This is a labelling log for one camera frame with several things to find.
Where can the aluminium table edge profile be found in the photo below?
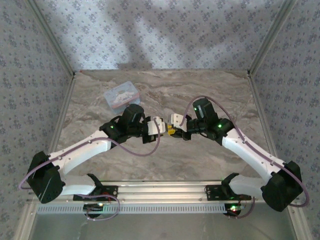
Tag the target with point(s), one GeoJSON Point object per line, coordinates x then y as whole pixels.
{"type": "Point", "coordinates": [261, 110]}
{"type": "Point", "coordinates": [63, 110]}

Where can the blue cartoon tin box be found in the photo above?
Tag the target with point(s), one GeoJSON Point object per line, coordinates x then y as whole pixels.
{"type": "Point", "coordinates": [122, 96]}

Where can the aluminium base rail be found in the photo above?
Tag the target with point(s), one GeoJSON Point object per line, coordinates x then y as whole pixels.
{"type": "Point", "coordinates": [162, 191]}

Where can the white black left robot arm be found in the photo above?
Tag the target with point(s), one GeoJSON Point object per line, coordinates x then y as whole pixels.
{"type": "Point", "coordinates": [82, 148]}

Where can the aluminium frame post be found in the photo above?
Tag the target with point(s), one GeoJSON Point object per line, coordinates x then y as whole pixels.
{"type": "Point", "coordinates": [51, 40]}
{"type": "Point", "coordinates": [270, 37]}

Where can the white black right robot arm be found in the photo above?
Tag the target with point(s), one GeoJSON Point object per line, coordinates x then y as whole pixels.
{"type": "Point", "coordinates": [250, 150]}

